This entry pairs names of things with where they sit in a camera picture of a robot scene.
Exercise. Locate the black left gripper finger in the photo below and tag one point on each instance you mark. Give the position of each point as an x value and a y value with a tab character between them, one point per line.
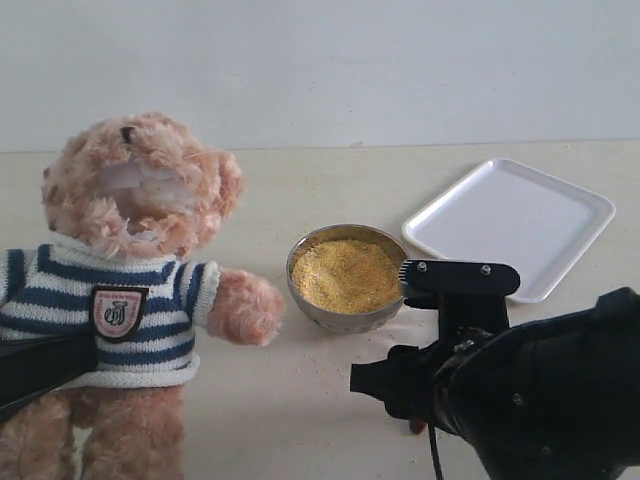
31	368

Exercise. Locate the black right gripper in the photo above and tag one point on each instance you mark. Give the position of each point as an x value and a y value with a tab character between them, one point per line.
469	299

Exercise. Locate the dark red wooden spoon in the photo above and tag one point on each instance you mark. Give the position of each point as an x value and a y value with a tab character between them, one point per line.
417	426

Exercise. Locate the beige teddy bear striped sweater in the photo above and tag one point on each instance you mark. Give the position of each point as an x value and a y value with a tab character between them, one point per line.
127	201

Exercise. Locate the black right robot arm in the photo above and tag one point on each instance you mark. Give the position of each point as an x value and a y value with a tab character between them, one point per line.
555	398

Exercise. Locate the metal bowl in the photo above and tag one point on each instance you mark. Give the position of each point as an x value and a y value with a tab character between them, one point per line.
346	323

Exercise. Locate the yellow millet grains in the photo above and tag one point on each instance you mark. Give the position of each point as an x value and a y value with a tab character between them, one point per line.
347	277

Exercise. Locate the white rectangular plastic tray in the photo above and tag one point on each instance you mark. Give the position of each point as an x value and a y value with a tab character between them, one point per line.
506	212

